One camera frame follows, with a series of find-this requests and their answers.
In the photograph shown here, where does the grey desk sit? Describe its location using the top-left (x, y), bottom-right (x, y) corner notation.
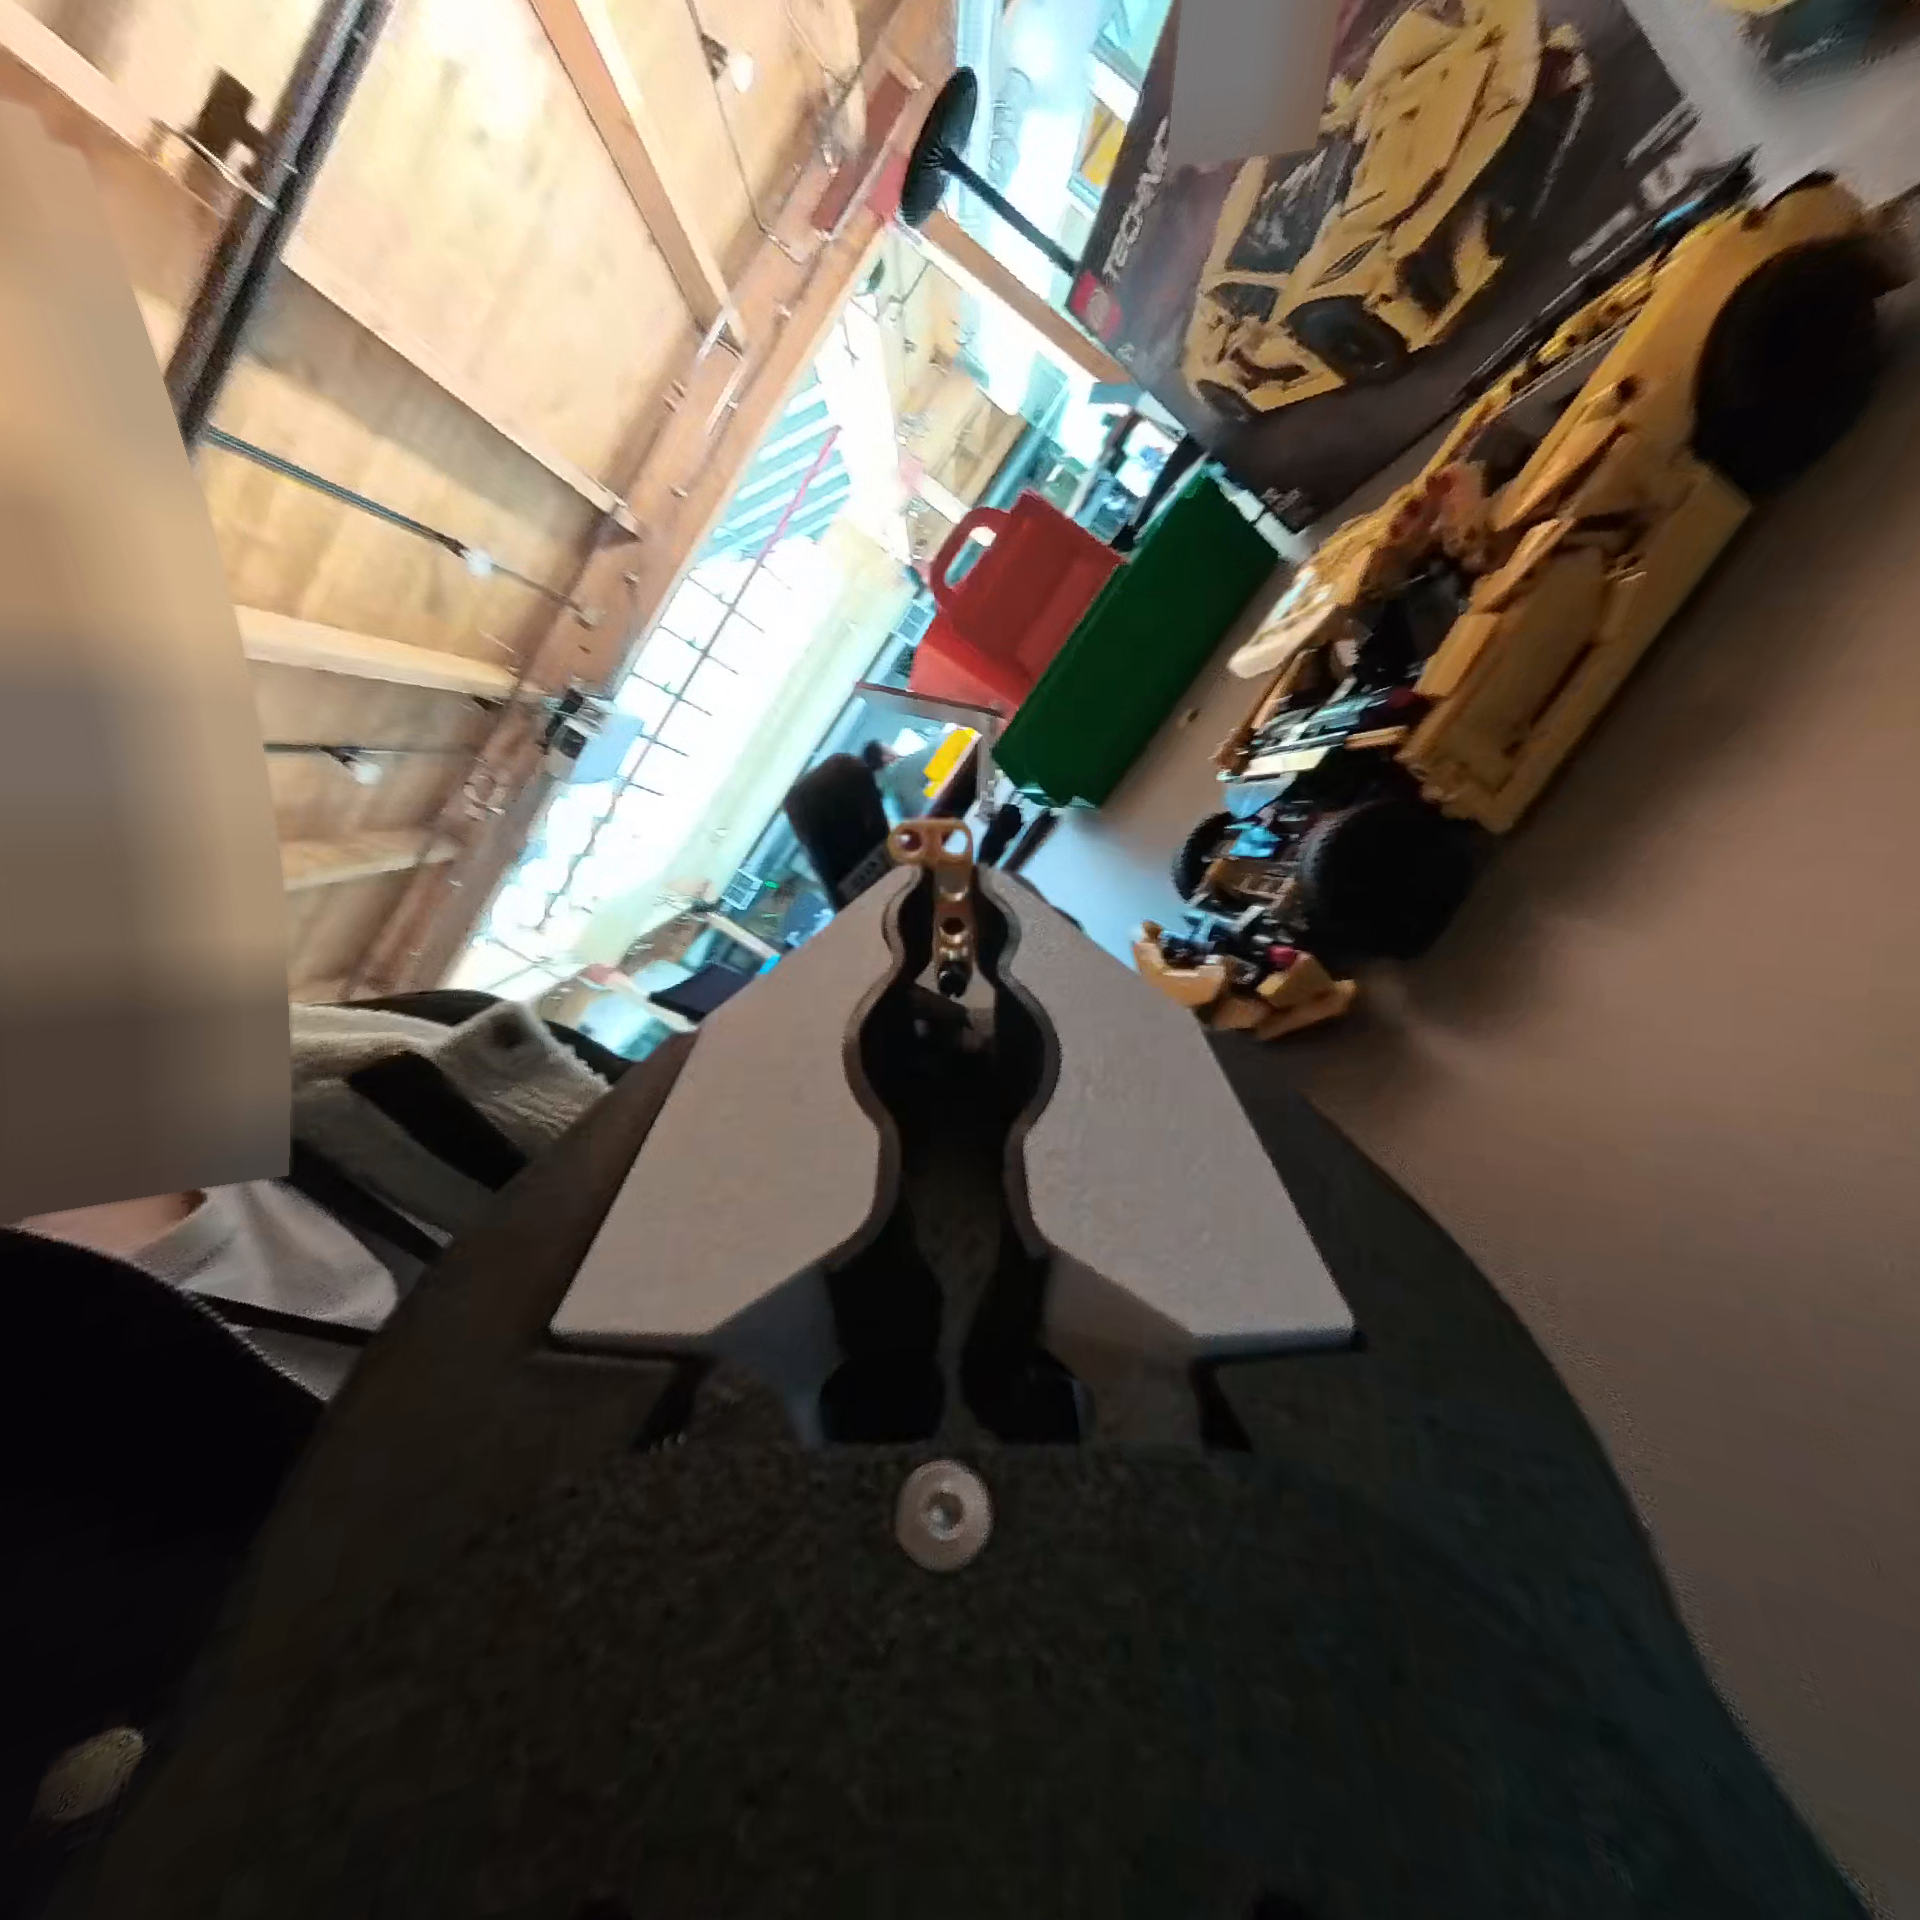
top-left (1035, 196), bottom-right (1920, 1920)

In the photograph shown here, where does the dark toy car box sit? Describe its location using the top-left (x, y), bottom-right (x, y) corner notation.
top-left (1068, 0), bottom-right (1760, 531)

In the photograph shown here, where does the yellow brick toy car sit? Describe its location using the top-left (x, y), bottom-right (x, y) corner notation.
top-left (1133, 172), bottom-right (1896, 1043)

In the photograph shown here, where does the person's white hoodie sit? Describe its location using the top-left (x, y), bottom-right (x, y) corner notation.
top-left (29, 1185), bottom-right (422, 1396)

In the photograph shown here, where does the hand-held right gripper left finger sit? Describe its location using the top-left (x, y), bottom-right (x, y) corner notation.
top-left (550, 865), bottom-right (954, 1444)

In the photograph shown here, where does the small yellow perforated beam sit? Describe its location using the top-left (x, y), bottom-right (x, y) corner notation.
top-left (886, 821), bottom-right (981, 1003)

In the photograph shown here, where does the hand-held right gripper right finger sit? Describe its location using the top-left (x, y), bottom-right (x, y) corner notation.
top-left (948, 866), bottom-right (1360, 1444)

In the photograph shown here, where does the red felt tote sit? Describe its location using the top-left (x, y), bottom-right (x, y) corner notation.
top-left (904, 504), bottom-right (1131, 725)

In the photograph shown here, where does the green plastic bin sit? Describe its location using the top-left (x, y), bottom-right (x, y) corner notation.
top-left (990, 470), bottom-right (1280, 813)

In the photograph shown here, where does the black round stand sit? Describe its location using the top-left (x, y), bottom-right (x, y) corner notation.
top-left (898, 65), bottom-right (1084, 284)

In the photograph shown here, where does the person's black fleece-lined jacket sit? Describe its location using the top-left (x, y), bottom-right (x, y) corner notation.
top-left (0, 990), bottom-right (617, 1862)

